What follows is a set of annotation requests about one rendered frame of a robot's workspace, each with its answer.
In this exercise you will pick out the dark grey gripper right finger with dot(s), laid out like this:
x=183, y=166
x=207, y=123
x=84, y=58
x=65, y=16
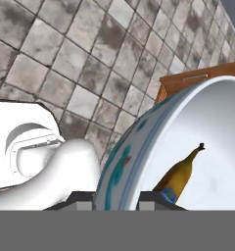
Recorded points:
x=152, y=200

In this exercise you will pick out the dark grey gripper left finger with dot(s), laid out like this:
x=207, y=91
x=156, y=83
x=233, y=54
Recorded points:
x=80, y=200

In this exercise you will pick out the white bowl with teal pattern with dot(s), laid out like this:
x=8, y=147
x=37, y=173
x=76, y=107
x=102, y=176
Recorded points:
x=207, y=124

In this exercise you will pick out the yellow banana with blue sticker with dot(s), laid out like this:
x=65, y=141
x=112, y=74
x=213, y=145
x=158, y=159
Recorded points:
x=179, y=176

